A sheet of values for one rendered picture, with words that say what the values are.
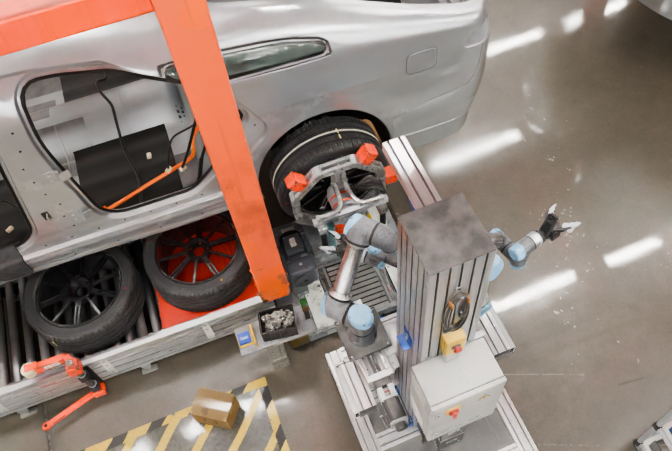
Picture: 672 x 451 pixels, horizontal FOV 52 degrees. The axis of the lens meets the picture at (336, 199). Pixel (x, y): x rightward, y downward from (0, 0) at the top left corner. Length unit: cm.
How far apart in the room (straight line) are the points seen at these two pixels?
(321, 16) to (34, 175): 155
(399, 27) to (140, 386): 262
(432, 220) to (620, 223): 274
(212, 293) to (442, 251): 203
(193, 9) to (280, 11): 110
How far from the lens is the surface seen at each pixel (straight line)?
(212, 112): 259
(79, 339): 420
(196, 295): 407
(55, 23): 227
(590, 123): 542
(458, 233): 235
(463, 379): 298
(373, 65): 348
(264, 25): 328
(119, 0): 224
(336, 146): 363
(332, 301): 330
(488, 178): 497
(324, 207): 406
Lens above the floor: 405
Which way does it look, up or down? 57 degrees down
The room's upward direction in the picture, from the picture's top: 7 degrees counter-clockwise
